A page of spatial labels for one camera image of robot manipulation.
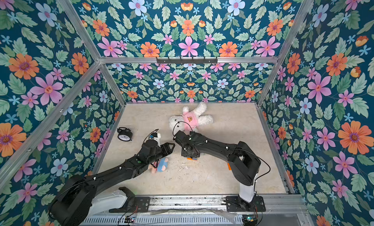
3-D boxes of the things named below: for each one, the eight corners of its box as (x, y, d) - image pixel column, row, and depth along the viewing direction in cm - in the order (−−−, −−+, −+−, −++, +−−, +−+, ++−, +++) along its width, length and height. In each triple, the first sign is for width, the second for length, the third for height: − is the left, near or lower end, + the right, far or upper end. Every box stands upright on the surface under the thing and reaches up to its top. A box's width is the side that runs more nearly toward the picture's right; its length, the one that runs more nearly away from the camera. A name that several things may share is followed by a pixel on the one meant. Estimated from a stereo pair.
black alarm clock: (121, 141, 100) (115, 133, 92) (124, 134, 103) (118, 126, 96) (132, 141, 100) (127, 133, 92) (134, 134, 103) (129, 126, 96)
